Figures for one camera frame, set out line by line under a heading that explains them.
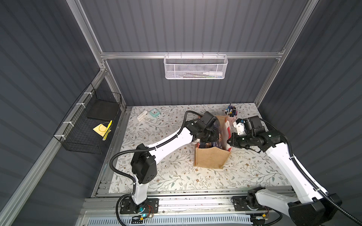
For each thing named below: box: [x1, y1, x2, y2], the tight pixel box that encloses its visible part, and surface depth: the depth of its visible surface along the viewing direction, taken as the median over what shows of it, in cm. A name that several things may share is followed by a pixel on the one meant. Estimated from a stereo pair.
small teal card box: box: [149, 108, 160, 118], surface depth 117 cm
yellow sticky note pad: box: [92, 123, 112, 138], surface depth 75 cm
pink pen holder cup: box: [224, 101, 239, 118], surface depth 102 cm
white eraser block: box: [136, 110, 149, 122], surface depth 114 cm
